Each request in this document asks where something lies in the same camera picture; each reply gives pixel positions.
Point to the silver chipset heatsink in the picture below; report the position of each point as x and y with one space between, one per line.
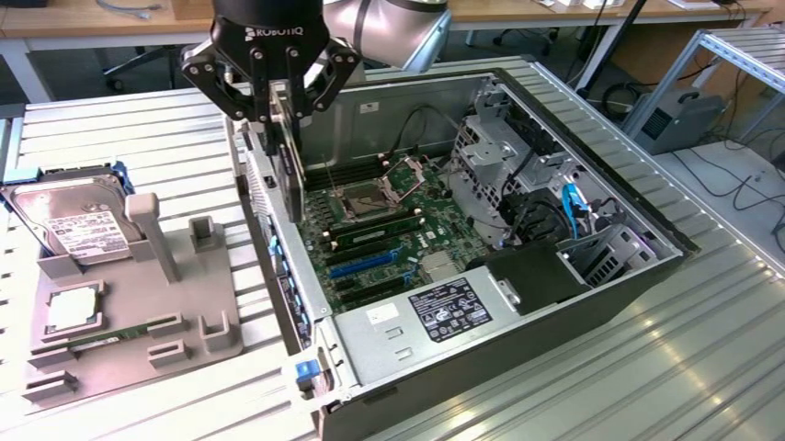
442 267

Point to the graphics card with fan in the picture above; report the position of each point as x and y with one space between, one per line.
291 184

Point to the open black PC case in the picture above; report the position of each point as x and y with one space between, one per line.
490 367

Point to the black plastic shroud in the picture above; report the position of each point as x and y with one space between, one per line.
528 275

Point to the CPU socket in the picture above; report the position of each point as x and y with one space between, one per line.
362 202

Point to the grey power supply unit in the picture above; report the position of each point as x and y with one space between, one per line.
393 349

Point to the green RAM stick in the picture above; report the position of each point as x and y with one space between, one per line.
110 339
381 233

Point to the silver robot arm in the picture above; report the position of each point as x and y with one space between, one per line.
386 27

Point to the green motherboard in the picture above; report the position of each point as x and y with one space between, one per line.
450 225

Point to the silver CPU chip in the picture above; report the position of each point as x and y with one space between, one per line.
74 308

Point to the white box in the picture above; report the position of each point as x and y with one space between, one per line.
589 3

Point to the blue expansion slot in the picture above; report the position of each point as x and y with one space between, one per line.
362 268

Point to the socket locking lever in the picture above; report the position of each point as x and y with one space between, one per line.
331 177

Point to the grey equipment box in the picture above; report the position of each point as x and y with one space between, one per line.
681 124

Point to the office chair base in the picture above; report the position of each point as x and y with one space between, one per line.
170 55
521 33

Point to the silver hard disk drive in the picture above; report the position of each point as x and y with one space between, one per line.
36 202

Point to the grey parts rack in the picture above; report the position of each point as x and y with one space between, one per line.
154 317

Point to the short black expansion slot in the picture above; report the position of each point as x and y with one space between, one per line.
346 286

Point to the open socket cover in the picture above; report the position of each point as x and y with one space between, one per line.
389 188

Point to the blue disk caddy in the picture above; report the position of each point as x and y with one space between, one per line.
22 177

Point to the black RAM slot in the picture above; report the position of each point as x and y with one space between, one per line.
398 222
361 176
393 212
395 217
358 170
355 160
357 165

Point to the cardboard box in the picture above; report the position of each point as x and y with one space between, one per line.
192 9

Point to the aluminium profile frame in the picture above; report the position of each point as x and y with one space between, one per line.
754 46

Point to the blue case latch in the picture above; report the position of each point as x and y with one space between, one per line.
306 371

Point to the silver metal drive cage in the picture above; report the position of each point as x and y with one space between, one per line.
485 156

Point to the perforated metal disk bay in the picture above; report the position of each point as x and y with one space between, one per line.
608 262

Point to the black slanted pole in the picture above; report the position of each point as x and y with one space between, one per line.
613 43

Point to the wooden desk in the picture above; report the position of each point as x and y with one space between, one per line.
552 17
62 23

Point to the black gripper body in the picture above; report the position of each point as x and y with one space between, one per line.
273 18

